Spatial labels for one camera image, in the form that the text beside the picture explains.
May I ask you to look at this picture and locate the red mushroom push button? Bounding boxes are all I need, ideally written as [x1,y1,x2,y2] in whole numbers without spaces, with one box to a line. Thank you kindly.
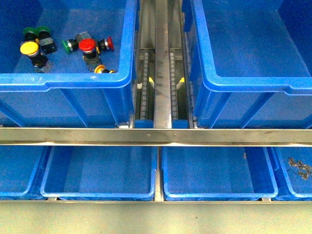
[78,39,101,72]

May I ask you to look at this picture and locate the yellow mushroom push button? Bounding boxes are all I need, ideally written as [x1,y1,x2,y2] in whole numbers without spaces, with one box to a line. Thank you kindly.
[20,41,52,73]

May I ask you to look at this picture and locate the large blue bin with buttons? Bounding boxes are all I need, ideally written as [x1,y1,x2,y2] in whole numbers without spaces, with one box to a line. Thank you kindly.
[0,0,139,128]

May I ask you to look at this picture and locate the left roller track strip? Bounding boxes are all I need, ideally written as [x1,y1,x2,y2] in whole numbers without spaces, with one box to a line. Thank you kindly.
[140,52,150,119]

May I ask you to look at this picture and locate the lower centre-right blue bin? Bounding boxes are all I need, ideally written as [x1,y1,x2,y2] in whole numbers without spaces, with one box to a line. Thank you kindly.
[161,147,278,201]

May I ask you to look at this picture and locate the yellow push button at rim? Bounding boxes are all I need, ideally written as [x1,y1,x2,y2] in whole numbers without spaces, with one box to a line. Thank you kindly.
[94,64,115,74]

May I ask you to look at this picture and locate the red push button lying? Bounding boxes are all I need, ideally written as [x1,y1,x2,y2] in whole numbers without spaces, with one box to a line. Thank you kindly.
[97,36,115,51]

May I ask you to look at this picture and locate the lower centre-left blue bin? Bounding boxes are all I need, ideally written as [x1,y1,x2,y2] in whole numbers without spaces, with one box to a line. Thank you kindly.
[40,146,157,201]

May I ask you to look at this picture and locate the large blue empty bin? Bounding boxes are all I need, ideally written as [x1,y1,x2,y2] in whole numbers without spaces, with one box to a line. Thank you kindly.
[182,0,312,129]

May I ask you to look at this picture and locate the green push button centre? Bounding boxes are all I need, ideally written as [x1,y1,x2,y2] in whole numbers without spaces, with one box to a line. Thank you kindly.
[61,31,92,54]

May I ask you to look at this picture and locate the lower far-left blue bin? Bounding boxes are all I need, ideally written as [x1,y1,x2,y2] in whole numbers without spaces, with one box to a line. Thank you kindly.
[0,145,52,200]

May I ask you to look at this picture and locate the lower far-right blue bin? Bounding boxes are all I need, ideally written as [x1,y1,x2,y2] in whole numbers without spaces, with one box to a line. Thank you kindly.
[267,147,312,201]

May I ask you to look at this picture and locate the green push button far left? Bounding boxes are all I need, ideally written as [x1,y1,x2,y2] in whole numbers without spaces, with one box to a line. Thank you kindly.
[23,27,39,43]

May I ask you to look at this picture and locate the small dark metal parts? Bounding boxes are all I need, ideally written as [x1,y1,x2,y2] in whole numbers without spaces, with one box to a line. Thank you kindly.
[287,157,312,180]

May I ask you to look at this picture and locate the steel centre divider rail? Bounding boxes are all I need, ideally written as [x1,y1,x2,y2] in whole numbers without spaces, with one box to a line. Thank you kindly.
[154,0,172,129]

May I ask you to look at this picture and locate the steel front cross rail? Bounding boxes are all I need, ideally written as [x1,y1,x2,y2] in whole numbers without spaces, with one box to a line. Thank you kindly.
[0,128,312,147]

